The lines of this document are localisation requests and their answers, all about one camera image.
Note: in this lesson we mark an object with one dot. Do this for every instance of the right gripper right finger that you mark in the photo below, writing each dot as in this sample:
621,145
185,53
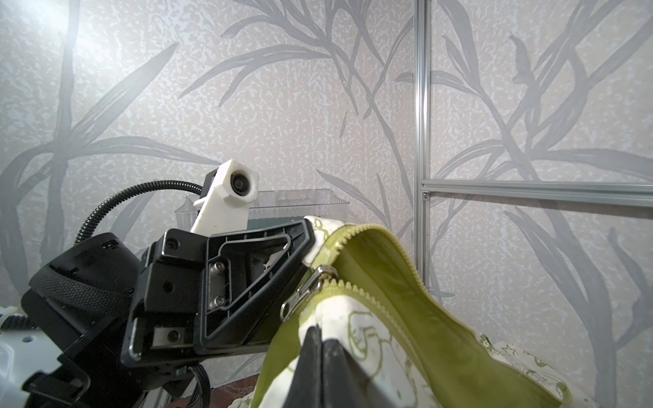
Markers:
344,384

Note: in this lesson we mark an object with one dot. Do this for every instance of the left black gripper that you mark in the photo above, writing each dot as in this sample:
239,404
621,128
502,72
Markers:
196,297

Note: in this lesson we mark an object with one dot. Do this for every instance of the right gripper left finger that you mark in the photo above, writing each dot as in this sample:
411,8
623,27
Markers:
306,387

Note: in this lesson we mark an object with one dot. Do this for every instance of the metal zipper slider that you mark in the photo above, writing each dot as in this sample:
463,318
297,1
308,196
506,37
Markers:
317,279

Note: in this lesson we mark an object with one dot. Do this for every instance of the white green printed jacket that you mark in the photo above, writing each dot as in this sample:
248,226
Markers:
387,320

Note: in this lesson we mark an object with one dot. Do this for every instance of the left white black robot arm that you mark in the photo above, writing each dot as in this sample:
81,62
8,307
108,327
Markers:
81,301

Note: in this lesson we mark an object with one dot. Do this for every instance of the clear plastic wall tray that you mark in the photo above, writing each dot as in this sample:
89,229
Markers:
274,207

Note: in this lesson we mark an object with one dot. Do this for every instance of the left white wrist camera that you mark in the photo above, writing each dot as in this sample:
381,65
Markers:
226,198

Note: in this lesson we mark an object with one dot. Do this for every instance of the aluminium frame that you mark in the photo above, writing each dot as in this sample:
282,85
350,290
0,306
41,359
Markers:
605,194

